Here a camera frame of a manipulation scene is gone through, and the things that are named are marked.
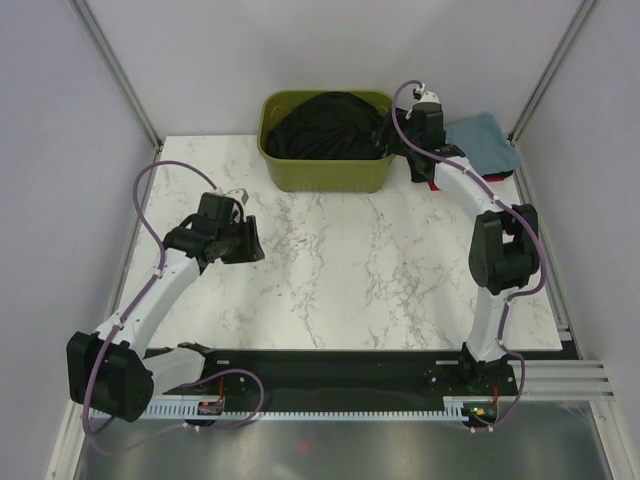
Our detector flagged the black t shirt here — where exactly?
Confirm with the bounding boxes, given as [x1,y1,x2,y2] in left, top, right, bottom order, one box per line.
[407,158,514,184]

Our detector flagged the blue-grey t shirt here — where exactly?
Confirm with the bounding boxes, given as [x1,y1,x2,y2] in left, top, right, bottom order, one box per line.
[445,112,522,176]

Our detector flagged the red t shirt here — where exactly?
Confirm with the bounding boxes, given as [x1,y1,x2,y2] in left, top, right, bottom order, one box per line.
[427,177,503,191]

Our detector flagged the olive green plastic bin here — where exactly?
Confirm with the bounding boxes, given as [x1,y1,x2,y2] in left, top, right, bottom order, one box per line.
[257,90,394,193]

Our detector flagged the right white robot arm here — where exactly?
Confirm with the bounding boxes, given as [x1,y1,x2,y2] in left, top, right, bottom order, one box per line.
[379,91,547,394]

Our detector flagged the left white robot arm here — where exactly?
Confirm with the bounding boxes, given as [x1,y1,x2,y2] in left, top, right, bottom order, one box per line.
[66,189,265,422]

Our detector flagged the black clothes in bin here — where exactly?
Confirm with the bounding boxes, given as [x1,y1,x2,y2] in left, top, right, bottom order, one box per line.
[265,91,386,160]

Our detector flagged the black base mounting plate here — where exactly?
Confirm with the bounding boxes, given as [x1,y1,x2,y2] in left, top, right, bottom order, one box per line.
[174,350,518,413]

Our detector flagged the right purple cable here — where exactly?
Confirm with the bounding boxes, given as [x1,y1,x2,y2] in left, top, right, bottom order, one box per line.
[392,79,547,434]

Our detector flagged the purple cable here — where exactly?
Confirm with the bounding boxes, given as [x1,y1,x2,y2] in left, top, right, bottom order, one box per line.
[392,79,547,434]
[82,160,266,457]

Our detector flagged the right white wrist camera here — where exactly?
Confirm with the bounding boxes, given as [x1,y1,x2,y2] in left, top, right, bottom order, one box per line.
[405,85,442,119]

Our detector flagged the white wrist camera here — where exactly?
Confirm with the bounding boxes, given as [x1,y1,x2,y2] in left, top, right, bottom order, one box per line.
[226,188,249,206]
[405,85,442,119]

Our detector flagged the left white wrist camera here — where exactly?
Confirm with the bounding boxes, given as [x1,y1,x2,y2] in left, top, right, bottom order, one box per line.
[226,188,249,206]

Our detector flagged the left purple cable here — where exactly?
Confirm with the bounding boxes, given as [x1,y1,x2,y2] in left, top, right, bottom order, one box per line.
[82,160,266,457]

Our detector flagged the white slotted cable duct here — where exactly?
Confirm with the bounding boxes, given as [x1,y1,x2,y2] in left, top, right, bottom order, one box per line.
[139,396,497,422]

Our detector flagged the right aluminium frame post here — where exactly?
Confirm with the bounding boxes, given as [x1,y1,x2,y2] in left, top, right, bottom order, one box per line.
[507,0,600,146]

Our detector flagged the aluminium frame post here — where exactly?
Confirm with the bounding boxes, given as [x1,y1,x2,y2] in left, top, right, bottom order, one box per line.
[69,0,163,153]
[507,0,600,146]

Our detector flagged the left aluminium frame post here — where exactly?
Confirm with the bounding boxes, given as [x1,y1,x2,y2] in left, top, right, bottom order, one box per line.
[69,0,163,153]

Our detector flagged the front aluminium rail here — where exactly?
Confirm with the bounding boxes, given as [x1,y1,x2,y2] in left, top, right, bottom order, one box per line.
[522,360,614,401]

